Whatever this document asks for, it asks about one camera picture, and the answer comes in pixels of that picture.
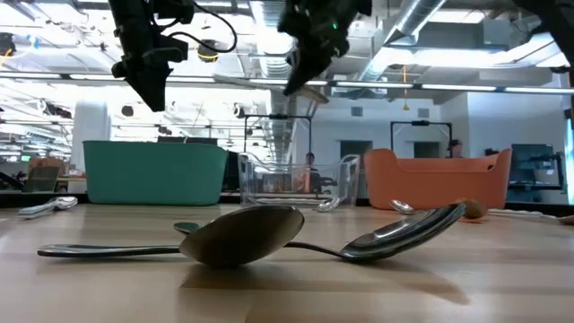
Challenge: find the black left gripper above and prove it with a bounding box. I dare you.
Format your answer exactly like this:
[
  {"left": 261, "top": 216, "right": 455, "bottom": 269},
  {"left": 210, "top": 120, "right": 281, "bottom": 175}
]
[{"left": 110, "top": 22, "right": 175, "bottom": 112}]

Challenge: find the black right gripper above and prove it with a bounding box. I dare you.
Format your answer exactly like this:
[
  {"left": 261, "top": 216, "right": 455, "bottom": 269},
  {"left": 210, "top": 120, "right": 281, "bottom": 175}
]
[{"left": 277, "top": 0, "right": 373, "bottom": 97}]

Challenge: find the teal patterned handle spoon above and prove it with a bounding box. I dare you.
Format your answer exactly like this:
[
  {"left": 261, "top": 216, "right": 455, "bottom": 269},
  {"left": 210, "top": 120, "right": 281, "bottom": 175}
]
[
  {"left": 17, "top": 196, "right": 79, "bottom": 220},
  {"left": 173, "top": 221, "right": 202, "bottom": 236},
  {"left": 315, "top": 196, "right": 343, "bottom": 214}
]

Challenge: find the black metal spoon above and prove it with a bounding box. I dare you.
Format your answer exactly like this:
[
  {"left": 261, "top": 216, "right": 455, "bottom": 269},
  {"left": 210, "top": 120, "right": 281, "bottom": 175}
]
[
  {"left": 178, "top": 205, "right": 306, "bottom": 269},
  {"left": 37, "top": 202, "right": 467, "bottom": 264}
]

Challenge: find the small round tan object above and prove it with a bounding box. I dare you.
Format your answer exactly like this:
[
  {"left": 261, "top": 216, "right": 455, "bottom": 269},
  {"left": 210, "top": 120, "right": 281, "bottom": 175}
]
[{"left": 456, "top": 196, "right": 490, "bottom": 224}]

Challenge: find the green plastic bin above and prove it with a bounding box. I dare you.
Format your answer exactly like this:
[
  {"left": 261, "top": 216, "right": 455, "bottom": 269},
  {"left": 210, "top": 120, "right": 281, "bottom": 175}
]
[{"left": 83, "top": 140, "right": 229, "bottom": 207}]

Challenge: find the clear plastic bin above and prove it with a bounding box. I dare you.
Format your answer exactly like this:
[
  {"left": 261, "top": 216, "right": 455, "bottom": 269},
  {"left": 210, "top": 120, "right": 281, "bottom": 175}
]
[{"left": 237, "top": 152, "right": 362, "bottom": 210}]

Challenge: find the brown office chair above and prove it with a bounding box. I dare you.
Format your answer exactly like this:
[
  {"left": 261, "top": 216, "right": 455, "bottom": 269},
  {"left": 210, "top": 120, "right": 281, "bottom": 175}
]
[{"left": 22, "top": 156, "right": 66, "bottom": 194}]

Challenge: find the long LED light bar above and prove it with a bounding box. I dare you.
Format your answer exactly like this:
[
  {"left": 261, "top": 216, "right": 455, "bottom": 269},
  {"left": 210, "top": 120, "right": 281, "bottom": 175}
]
[{"left": 0, "top": 70, "right": 574, "bottom": 96}]

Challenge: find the orange plastic bin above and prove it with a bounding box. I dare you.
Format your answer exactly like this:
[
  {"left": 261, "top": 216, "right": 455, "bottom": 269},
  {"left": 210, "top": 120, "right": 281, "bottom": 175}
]
[{"left": 362, "top": 147, "right": 514, "bottom": 212}]

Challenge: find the black computer monitor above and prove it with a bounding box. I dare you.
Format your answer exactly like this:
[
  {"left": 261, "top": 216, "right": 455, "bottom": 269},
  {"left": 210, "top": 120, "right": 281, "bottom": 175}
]
[{"left": 509, "top": 143, "right": 565, "bottom": 189}]

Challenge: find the glowing blue screen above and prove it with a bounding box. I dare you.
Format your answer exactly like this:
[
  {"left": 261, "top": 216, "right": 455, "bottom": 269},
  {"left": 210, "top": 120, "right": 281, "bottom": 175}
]
[{"left": 563, "top": 117, "right": 574, "bottom": 205}]

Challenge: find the large ribbed silver duct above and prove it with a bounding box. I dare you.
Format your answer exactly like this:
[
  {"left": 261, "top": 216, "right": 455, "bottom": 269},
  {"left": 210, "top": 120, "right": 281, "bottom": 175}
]
[{"left": 250, "top": 0, "right": 300, "bottom": 165}]

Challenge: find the black dome camera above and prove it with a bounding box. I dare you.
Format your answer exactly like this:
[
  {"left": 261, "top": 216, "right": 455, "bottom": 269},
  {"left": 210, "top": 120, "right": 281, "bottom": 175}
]
[{"left": 196, "top": 38, "right": 221, "bottom": 64}]

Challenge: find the black left wrist camera cable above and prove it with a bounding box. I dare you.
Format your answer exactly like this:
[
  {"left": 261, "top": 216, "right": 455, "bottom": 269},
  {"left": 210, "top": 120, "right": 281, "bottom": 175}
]
[{"left": 168, "top": 0, "right": 239, "bottom": 54}]

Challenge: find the slanted silver ceiling duct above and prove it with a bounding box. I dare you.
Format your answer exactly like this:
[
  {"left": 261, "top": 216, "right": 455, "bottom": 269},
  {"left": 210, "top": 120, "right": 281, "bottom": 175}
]
[{"left": 358, "top": 0, "right": 449, "bottom": 84}]

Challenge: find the yellow hanging cord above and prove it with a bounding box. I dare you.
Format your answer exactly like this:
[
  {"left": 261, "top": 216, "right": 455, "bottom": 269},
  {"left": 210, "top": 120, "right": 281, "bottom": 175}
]
[{"left": 401, "top": 65, "right": 410, "bottom": 112}]

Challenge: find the black station frame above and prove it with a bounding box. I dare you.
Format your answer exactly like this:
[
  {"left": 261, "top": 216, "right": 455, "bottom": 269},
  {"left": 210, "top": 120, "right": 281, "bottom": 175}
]
[{"left": 388, "top": 119, "right": 454, "bottom": 159}]

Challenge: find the black aluminium frame rail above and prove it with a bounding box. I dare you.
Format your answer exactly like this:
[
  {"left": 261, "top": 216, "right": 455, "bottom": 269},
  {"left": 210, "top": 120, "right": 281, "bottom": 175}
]
[
  {"left": 0, "top": 191, "right": 89, "bottom": 209},
  {"left": 505, "top": 200, "right": 574, "bottom": 220}
]

